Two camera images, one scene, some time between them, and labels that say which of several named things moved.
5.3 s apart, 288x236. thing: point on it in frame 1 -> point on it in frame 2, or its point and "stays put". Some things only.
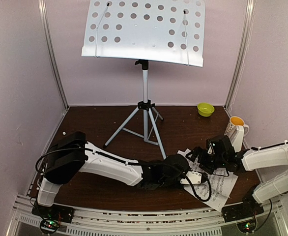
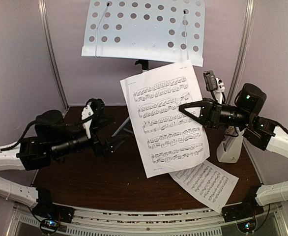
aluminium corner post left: x=43 y=11 stays put
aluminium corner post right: x=241 y=55 stays put
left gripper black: x=180 y=188 -> x=105 y=148
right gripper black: x=196 y=151 -> x=212 y=109
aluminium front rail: x=89 y=221 stays put
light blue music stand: x=170 y=31 stays put
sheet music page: x=215 y=191 -> x=167 y=138
